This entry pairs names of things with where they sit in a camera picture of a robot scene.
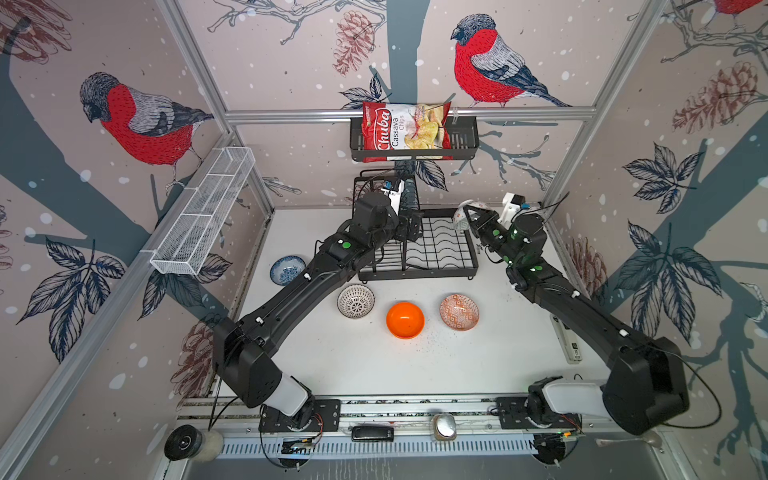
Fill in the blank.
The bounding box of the black wire dish rack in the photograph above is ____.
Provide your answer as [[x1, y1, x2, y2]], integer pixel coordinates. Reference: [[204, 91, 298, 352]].
[[352, 169, 478, 283]]

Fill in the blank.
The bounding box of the blue white rimmed bowl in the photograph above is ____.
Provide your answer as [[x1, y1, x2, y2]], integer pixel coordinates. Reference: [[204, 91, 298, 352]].
[[269, 255, 306, 286]]

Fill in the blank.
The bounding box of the grey green patterned bowl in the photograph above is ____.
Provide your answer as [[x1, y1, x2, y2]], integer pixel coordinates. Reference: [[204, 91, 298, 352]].
[[452, 200, 473, 232]]

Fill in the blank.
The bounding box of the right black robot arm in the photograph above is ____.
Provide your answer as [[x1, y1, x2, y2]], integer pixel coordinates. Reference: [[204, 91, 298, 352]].
[[461, 204, 690, 435]]

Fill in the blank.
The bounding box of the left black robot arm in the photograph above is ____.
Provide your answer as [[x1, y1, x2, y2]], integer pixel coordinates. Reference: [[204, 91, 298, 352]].
[[212, 192, 423, 429]]

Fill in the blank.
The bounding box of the white brown patterned bowl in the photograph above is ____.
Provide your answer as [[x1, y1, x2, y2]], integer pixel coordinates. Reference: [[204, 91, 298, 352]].
[[337, 284, 375, 319]]

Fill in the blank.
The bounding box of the red white patterned bowl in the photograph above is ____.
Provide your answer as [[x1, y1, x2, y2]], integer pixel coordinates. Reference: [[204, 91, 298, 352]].
[[439, 294, 480, 331]]

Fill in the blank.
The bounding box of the orange plastic bowl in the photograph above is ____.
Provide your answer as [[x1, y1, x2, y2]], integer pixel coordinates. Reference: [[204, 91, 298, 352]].
[[386, 302, 425, 340]]

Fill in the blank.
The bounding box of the red cassava chips bag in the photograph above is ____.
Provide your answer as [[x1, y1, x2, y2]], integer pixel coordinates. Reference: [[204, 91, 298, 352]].
[[362, 102, 451, 163]]

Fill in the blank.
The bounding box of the silver round button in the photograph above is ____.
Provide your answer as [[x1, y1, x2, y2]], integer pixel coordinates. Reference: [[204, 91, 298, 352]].
[[431, 413, 458, 441]]

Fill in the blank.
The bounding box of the small black box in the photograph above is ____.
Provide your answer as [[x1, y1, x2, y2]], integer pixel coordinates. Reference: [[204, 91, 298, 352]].
[[351, 424, 395, 442]]

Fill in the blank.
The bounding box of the metal spoon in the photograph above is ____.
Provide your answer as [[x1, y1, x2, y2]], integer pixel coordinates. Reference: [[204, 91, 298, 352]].
[[595, 430, 663, 451]]

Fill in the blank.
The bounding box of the black round knob device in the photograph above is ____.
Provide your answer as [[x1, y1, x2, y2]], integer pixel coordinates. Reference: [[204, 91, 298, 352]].
[[164, 424, 224, 462]]

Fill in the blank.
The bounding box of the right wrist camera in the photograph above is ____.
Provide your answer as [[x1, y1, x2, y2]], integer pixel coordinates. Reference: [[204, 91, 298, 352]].
[[499, 192, 530, 228]]

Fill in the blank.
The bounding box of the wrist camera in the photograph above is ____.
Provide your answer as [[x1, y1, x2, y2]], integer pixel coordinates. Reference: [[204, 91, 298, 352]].
[[379, 179, 405, 214], [499, 192, 530, 228]]

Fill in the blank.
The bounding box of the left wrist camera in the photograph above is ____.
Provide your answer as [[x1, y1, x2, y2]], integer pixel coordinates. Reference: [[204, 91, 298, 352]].
[[379, 179, 405, 214]]

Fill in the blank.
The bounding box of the black wall shelf basket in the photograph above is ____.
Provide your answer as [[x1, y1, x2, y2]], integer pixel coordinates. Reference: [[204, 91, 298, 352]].
[[349, 116, 479, 163]]

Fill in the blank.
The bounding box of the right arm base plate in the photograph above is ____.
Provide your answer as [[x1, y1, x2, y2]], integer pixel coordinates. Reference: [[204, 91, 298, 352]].
[[493, 396, 582, 430]]

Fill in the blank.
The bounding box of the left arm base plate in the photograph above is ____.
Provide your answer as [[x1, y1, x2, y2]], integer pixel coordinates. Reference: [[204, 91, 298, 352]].
[[259, 397, 341, 433]]

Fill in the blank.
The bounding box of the white wire wall basket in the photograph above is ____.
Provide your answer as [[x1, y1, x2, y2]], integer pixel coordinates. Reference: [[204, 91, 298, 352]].
[[150, 146, 255, 276]]

